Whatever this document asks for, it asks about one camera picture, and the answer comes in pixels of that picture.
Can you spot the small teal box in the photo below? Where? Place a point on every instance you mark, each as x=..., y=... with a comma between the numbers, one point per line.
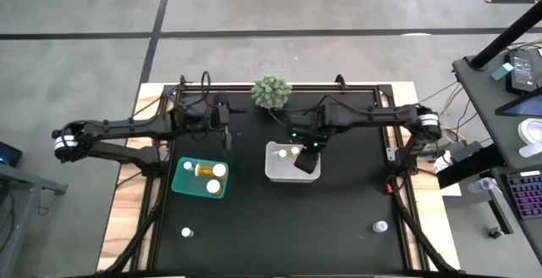
x=502, y=71

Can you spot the backlit computer keyboard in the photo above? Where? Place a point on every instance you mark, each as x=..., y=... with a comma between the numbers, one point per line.
x=527, y=195

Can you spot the black metal table frame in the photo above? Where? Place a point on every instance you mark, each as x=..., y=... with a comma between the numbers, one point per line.
x=360, y=87

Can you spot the black pole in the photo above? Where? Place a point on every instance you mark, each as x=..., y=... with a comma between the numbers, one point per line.
x=504, y=38

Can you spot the grey side table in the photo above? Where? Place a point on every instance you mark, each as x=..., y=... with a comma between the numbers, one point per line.
x=482, y=100

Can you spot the teal plastic bin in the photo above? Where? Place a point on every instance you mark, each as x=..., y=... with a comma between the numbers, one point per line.
x=182, y=185

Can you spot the small clear white-capped bottle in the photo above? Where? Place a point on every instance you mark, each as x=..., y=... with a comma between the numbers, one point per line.
x=282, y=154
x=186, y=231

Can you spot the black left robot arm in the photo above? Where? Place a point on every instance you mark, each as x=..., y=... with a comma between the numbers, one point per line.
x=127, y=125

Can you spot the grey metal desk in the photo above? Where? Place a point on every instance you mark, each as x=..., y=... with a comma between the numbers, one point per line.
x=25, y=176

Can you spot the clear bottle red white capsules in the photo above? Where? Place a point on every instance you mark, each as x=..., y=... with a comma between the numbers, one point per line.
x=187, y=165

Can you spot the green artificial succulent plant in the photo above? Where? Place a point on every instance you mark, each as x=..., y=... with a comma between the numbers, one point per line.
x=271, y=92

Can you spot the clear frosted-cap pill bottle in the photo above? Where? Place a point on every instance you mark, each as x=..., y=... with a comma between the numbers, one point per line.
x=380, y=226

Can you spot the black caster wheel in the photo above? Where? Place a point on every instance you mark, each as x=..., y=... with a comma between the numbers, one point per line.
x=495, y=232

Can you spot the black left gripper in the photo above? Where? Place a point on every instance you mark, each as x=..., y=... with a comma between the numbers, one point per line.
x=221, y=112

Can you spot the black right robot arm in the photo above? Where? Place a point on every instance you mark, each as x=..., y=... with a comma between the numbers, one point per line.
x=372, y=115

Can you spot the dark laptop screen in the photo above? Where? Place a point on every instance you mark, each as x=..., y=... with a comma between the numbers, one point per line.
x=527, y=106

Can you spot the clear plastic water bottle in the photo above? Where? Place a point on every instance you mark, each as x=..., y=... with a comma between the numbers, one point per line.
x=478, y=185

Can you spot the black device with blue light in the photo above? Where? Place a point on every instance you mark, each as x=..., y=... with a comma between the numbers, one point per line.
x=8, y=155

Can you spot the white plastic bin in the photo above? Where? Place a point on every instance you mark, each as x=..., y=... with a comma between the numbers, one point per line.
x=279, y=172

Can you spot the amber white-capped pill bottle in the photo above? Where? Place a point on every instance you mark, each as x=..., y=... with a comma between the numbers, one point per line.
x=207, y=170
x=213, y=187

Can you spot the black tablet device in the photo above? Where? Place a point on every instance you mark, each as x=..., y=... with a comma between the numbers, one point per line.
x=523, y=70

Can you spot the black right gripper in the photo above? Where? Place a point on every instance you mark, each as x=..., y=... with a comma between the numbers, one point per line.
x=305, y=162

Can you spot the white round object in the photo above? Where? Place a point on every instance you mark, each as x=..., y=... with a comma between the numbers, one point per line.
x=531, y=129

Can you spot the small amber pill bottle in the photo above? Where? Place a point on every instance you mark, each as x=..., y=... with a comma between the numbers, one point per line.
x=295, y=151

